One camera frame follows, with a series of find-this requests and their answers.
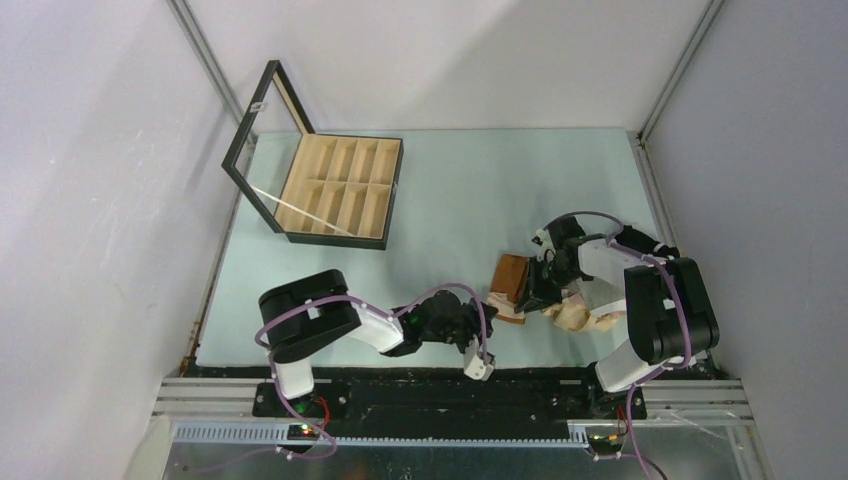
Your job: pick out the beige crumpled underwear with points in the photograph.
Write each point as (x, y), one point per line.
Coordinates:
(575, 317)

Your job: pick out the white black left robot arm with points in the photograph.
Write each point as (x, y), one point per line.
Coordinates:
(304, 317)

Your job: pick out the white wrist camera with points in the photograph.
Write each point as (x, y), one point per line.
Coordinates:
(542, 239)
(476, 365)

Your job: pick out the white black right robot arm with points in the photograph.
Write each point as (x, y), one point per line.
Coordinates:
(665, 303)

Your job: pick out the orange-brown underwear with cream waistband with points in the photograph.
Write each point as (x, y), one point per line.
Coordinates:
(507, 286)

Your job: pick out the right controller board with leds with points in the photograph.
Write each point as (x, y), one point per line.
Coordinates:
(606, 445)

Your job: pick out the grey slotted cable duct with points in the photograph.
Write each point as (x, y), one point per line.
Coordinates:
(271, 434)

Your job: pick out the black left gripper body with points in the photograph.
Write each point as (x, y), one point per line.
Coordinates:
(460, 330)

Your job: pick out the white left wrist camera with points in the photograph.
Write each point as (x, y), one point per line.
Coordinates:
(476, 365)

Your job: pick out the black divided storage box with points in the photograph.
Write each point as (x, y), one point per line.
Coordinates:
(314, 188)

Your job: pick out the controller board with leds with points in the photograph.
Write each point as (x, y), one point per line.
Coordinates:
(303, 432)
(606, 445)

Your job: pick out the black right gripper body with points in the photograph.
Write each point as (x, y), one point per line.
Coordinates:
(546, 280)

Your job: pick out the left controller board with leds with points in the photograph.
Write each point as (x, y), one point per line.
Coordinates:
(303, 432)

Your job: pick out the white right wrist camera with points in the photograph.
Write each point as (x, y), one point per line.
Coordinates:
(542, 239)

